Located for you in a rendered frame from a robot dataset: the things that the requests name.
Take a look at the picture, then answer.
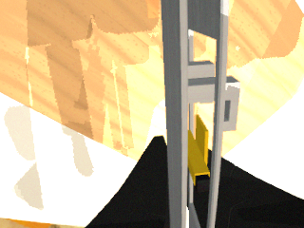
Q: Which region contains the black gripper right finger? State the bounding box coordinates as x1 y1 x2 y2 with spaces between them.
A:
194 157 304 228

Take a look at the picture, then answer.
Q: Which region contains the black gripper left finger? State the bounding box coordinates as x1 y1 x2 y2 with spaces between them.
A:
84 136 170 228

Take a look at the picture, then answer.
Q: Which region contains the light brown wooden board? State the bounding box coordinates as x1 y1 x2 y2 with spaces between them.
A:
0 0 304 162

